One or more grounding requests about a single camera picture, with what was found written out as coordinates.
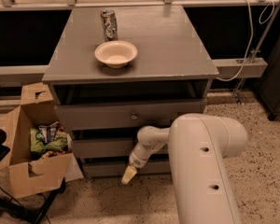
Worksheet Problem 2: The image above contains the white cable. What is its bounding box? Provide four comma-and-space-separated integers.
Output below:
216, 0, 276, 82

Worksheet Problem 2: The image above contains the green snack bag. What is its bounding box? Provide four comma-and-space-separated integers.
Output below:
30, 121, 67, 155

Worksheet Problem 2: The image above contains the grey bottom drawer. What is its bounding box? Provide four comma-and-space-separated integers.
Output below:
82, 161, 170, 177

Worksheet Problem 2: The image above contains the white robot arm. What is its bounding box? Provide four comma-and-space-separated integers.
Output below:
121, 114, 248, 224

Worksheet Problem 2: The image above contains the metal stand pole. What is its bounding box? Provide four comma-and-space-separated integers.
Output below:
230, 0, 280, 80

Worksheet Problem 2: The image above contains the crushed silver can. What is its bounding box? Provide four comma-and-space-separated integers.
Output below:
101, 10, 118, 42

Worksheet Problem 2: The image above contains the grey wooden drawer cabinet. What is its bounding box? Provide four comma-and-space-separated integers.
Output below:
43, 6, 218, 174

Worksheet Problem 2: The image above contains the dark cabinet on right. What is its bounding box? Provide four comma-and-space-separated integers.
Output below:
256, 36, 280, 120

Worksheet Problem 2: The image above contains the open cardboard box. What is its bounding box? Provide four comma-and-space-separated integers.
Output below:
0, 83, 73, 199

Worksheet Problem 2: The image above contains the grey top drawer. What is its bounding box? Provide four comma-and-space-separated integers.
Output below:
55, 99, 206, 131

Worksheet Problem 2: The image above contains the cream ceramic bowl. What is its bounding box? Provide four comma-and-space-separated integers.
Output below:
94, 41, 138, 68

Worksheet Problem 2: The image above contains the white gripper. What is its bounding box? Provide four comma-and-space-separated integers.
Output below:
121, 148, 150, 185

